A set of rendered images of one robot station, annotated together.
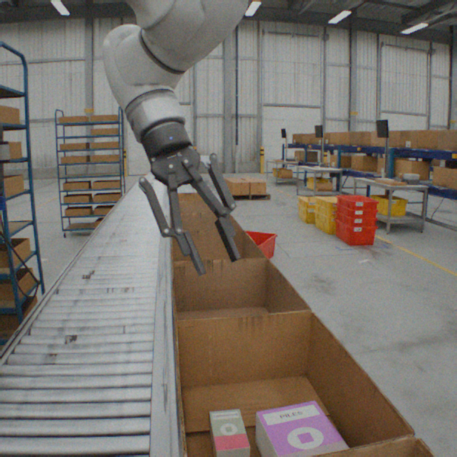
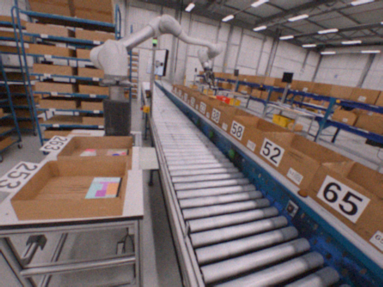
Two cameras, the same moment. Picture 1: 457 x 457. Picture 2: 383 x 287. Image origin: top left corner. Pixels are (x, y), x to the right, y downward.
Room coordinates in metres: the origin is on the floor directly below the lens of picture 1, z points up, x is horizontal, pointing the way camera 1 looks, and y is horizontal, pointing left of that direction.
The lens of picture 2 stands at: (-1.35, 0.55, 1.32)
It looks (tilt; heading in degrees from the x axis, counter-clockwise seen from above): 23 degrees down; 348
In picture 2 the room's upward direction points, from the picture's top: 9 degrees clockwise
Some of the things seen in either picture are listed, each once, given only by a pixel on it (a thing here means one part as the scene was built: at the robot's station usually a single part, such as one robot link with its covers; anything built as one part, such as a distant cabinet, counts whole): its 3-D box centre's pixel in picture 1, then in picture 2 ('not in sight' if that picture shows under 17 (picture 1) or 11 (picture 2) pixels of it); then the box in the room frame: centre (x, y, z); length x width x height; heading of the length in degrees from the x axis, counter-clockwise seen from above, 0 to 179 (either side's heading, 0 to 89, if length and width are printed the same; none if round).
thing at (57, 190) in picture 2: not in sight; (81, 186); (-0.72, 0.89, 0.80); 0.38 x 0.28 x 0.10; 96
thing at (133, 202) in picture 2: not in sight; (95, 159); (-0.37, 0.96, 0.74); 1.00 x 0.58 x 0.03; 8
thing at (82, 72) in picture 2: not in sight; (99, 73); (1.01, 1.41, 1.19); 0.40 x 0.30 x 0.10; 99
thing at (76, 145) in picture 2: not in sight; (100, 152); (-0.39, 0.92, 0.80); 0.38 x 0.28 x 0.10; 99
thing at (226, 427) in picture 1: (228, 438); not in sight; (0.51, 0.00, 0.91); 0.10 x 0.06 x 0.05; 9
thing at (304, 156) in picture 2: not in sight; (299, 158); (-0.63, -0.25, 0.96); 0.39 x 0.29 x 0.17; 9
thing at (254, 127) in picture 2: not in sight; (257, 133); (-0.25, -0.19, 0.96); 0.39 x 0.29 x 0.17; 9
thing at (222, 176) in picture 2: not in sight; (209, 178); (-0.52, 0.23, 0.72); 0.52 x 0.05 x 0.05; 99
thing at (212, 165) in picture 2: not in sight; (201, 167); (-0.39, 0.25, 0.72); 0.52 x 0.05 x 0.05; 99
